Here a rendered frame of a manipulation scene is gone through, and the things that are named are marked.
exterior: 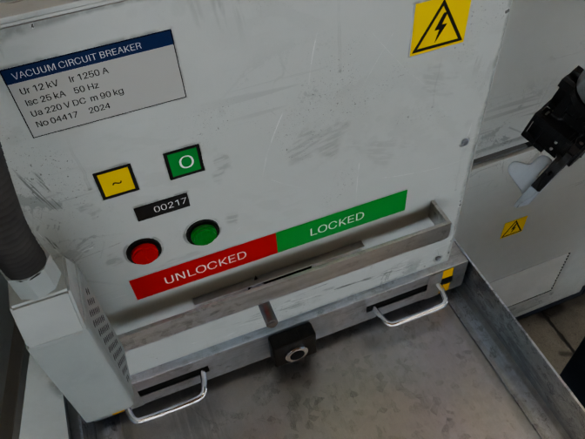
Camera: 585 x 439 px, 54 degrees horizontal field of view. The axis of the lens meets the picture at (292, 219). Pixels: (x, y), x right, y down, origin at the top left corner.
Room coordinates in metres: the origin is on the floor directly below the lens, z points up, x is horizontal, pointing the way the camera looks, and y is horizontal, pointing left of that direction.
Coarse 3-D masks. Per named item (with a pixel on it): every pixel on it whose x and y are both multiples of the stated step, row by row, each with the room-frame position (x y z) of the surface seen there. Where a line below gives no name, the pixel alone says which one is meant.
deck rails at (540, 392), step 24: (456, 288) 0.47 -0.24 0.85; (480, 288) 0.44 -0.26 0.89; (456, 312) 0.43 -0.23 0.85; (480, 312) 0.43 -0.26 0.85; (504, 312) 0.40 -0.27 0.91; (480, 336) 0.39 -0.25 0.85; (504, 336) 0.38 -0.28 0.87; (528, 336) 0.35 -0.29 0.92; (504, 360) 0.35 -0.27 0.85; (528, 360) 0.34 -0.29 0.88; (504, 384) 0.32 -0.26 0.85; (528, 384) 0.32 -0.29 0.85; (552, 384) 0.30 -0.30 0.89; (528, 408) 0.29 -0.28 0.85; (552, 408) 0.28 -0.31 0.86; (576, 408) 0.26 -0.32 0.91; (96, 432) 0.30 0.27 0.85; (120, 432) 0.30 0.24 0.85; (552, 432) 0.25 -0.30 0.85; (576, 432) 0.24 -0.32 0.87
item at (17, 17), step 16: (32, 0) 0.38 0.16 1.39; (48, 0) 0.37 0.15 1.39; (64, 0) 0.37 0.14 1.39; (80, 0) 0.36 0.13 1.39; (96, 0) 0.37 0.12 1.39; (112, 0) 0.37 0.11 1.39; (512, 0) 0.47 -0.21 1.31; (0, 16) 0.35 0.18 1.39; (16, 16) 0.35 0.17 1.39; (32, 16) 0.35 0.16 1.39; (48, 16) 0.36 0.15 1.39; (496, 64) 0.47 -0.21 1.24; (480, 128) 0.47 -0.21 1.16; (464, 192) 0.47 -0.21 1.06; (448, 256) 0.47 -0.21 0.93
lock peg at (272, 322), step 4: (256, 276) 0.39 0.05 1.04; (260, 284) 0.39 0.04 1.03; (264, 284) 0.39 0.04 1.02; (260, 304) 0.36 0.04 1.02; (264, 304) 0.36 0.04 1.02; (268, 304) 0.36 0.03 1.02; (260, 308) 0.36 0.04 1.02; (264, 308) 0.36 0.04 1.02; (268, 308) 0.36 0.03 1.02; (264, 312) 0.35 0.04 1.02; (268, 312) 0.35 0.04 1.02; (272, 312) 0.35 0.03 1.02; (264, 316) 0.35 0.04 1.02; (268, 316) 0.34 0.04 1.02; (272, 316) 0.34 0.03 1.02; (264, 320) 0.34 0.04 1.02; (268, 320) 0.34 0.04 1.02; (272, 320) 0.34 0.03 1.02; (276, 320) 0.34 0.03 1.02; (268, 324) 0.34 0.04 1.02; (272, 324) 0.34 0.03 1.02; (276, 324) 0.34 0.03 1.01
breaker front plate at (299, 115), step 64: (128, 0) 0.37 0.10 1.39; (192, 0) 0.39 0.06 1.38; (256, 0) 0.40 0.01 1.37; (320, 0) 0.42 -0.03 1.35; (384, 0) 0.43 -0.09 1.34; (0, 64) 0.34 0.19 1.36; (192, 64) 0.38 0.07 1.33; (256, 64) 0.40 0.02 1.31; (320, 64) 0.42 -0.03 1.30; (384, 64) 0.44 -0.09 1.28; (448, 64) 0.46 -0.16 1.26; (0, 128) 0.34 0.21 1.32; (128, 128) 0.37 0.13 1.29; (192, 128) 0.38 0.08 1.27; (256, 128) 0.40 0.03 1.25; (320, 128) 0.42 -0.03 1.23; (384, 128) 0.44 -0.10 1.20; (448, 128) 0.46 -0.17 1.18; (64, 192) 0.34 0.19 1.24; (192, 192) 0.38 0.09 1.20; (256, 192) 0.39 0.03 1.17; (320, 192) 0.42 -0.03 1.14; (384, 192) 0.44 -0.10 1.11; (448, 192) 0.47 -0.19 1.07; (64, 256) 0.34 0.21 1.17; (192, 256) 0.37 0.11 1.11; (320, 256) 0.41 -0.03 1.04; (128, 320) 0.34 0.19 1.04; (256, 320) 0.39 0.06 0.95
